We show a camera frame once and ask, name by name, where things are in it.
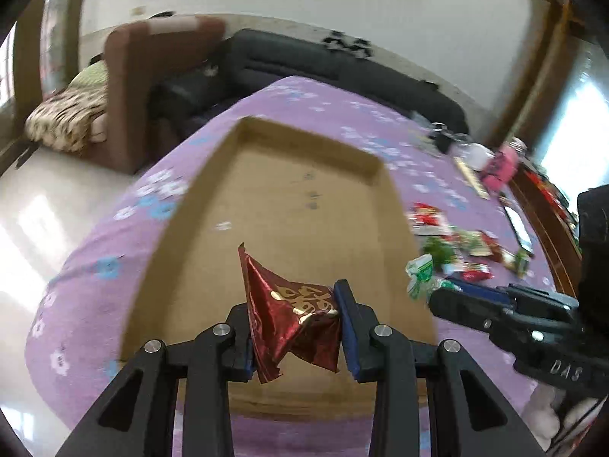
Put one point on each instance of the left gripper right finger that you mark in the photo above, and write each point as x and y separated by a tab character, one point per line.
468	415

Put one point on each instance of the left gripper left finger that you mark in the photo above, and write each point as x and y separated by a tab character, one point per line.
134	415

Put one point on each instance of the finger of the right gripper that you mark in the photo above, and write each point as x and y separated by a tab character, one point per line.
465	310
483	292

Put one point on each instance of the red long candy bar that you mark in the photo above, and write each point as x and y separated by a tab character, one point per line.
476	272

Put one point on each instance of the dark red foil snack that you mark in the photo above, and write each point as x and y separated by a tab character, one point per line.
482	245

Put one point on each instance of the green pea snack packet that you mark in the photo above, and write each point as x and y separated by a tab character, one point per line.
422	279

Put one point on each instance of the dark red foil candy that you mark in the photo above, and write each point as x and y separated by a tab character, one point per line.
289	318

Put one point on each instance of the green white snack packet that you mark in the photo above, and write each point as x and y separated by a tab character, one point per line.
442	251

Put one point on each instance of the purple floral tablecloth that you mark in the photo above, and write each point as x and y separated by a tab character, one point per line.
72	350

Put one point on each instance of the black smartphone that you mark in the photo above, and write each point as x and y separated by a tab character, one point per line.
518	227

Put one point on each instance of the red white snack packet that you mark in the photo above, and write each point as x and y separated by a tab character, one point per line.
427	220

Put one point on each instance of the wooden brick-pattern cabinet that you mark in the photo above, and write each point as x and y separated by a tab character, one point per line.
556	240

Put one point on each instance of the cream lotion tube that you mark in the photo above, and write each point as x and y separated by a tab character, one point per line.
471	178

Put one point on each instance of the pink sleeved bottle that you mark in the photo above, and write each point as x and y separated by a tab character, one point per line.
503	166

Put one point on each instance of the white round lid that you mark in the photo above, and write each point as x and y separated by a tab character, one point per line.
476	156

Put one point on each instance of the black small cup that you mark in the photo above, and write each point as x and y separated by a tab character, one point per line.
442	137

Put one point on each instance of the cardboard box tray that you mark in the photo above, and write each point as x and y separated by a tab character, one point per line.
308	208

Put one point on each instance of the black clips on sofa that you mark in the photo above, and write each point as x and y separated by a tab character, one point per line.
347	42

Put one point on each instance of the leopard print blanket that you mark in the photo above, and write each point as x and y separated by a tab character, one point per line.
64	121

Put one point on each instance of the black sofa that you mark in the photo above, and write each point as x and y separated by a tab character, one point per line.
251	60

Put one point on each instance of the brown armchair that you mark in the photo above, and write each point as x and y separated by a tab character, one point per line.
139	56

